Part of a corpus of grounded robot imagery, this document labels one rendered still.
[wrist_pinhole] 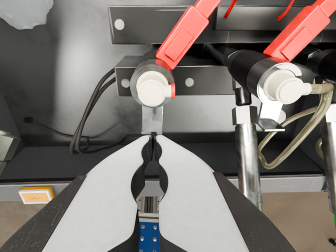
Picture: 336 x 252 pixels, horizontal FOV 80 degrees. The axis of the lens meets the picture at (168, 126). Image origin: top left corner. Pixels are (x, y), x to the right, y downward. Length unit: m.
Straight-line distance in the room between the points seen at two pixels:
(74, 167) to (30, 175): 0.08
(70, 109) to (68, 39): 0.14
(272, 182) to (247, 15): 0.30
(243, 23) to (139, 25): 0.11
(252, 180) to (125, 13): 0.20
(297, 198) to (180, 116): 1.85
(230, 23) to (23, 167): 0.44
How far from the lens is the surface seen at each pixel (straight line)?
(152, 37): 0.25
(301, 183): 0.46
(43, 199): 0.44
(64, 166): 0.46
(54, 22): 0.43
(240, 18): 0.24
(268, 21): 0.25
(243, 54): 0.18
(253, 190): 0.19
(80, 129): 0.25
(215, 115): 0.45
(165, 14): 0.24
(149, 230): 0.82
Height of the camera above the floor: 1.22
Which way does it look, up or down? 62 degrees down
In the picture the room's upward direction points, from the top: 176 degrees clockwise
